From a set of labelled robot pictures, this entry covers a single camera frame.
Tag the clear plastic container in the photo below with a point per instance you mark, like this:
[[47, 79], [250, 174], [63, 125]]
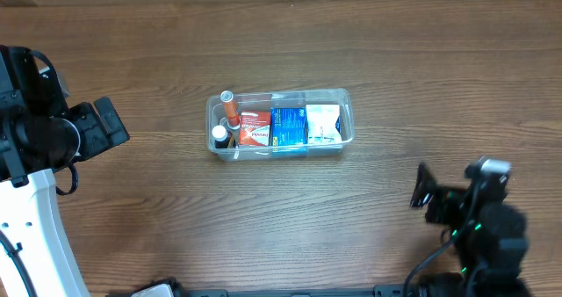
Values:
[[264, 102]]

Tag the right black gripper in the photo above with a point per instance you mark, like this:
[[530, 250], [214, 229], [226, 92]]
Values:
[[437, 205]]

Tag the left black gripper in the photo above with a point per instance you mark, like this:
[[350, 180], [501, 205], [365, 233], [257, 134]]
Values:
[[94, 126]]

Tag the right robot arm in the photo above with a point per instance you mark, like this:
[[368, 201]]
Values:
[[488, 235]]

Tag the white medicine box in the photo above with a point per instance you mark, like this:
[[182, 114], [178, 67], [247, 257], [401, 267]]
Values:
[[323, 124]]

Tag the dark bottle white cap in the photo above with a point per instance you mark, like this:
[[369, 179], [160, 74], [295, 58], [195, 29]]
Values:
[[223, 138]]

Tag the blue medicine box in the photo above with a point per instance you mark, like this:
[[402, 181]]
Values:
[[288, 126]]

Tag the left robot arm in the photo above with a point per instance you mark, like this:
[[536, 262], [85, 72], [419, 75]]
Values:
[[41, 135]]

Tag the red medicine box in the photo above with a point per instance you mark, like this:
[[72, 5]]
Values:
[[254, 129]]

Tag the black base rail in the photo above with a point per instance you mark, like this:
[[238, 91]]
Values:
[[394, 290]]

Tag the orange tube bottle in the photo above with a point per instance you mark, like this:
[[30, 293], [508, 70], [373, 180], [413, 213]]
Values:
[[229, 105]]

